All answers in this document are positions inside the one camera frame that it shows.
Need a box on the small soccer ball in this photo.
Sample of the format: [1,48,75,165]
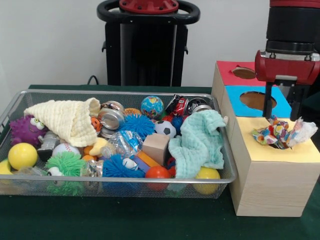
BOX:
[154,120,177,139]

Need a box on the cream knitted cloth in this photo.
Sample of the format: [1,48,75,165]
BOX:
[24,98,102,148]

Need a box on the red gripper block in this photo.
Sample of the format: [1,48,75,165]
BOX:
[254,50,320,122]

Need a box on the dark green table cloth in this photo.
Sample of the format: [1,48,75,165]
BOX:
[0,84,320,240]

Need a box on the mint green cloth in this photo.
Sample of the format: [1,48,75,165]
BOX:
[168,109,228,180]

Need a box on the shallow clear mesh bin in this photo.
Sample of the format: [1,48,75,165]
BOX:
[0,89,239,200]

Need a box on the small multicolour knotted cloth toy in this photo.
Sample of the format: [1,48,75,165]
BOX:
[251,116,318,150]

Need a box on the purple spiky toy with eyes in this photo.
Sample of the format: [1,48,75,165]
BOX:
[10,116,48,147]

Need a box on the green fuzzy toy with eyes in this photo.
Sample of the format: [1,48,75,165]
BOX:
[45,152,88,197]

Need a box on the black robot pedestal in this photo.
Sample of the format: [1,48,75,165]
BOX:
[97,0,201,87]

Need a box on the globe print ball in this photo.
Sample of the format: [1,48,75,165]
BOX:
[140,96,165,120]

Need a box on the yellow ball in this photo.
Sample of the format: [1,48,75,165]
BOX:
[8,143,39,171]

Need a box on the plain wooden block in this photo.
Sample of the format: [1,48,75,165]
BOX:
[142,133,172,166]

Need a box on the wooden box with three holes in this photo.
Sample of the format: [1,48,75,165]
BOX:
[211,61,320,218]

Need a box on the blue spiky rubber ball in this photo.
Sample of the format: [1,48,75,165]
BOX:
[119,114,156,141]

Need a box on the orange ball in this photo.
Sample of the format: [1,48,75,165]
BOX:
[145,166,171,191]

